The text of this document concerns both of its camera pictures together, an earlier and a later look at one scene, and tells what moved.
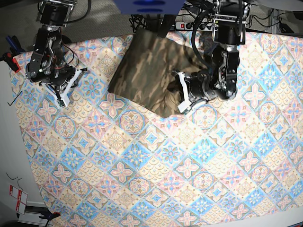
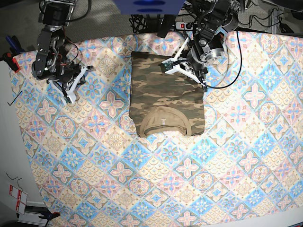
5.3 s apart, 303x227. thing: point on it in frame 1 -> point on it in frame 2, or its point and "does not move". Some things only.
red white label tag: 22,197 does not move
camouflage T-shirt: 143,76 -> 163,104
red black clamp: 11,61 does not move
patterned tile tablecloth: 102,161 does not move
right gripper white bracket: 180,86 -> 171,65
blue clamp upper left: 15,48 does not move
